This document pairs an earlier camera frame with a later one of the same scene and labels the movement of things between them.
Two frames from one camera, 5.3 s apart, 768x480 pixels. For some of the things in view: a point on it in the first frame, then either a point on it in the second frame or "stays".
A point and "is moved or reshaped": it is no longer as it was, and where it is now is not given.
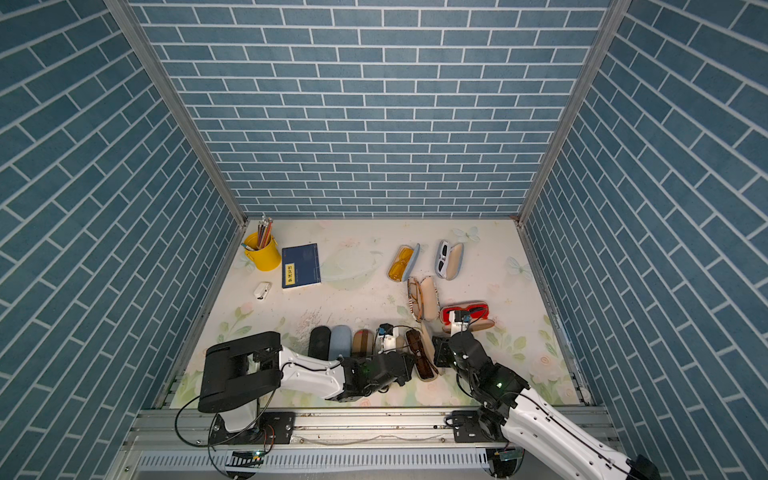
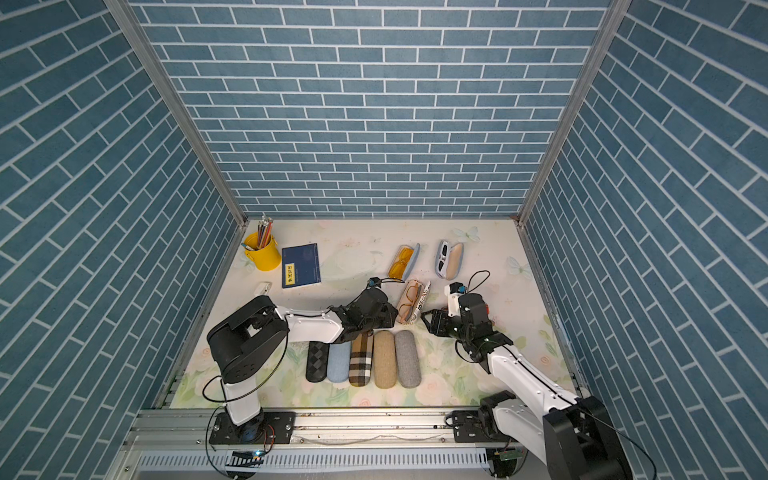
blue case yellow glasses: (403, 262) stays
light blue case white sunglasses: (449, 259) stays
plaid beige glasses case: (363, 343) stays
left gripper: (406, 373) → (389, 318)
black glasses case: (319, 343) stays
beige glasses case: (423, 298) is moved or reshaped
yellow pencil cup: (266, 258) stays
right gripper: (439, 354) → (440, 319)
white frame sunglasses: (443, 259) stays
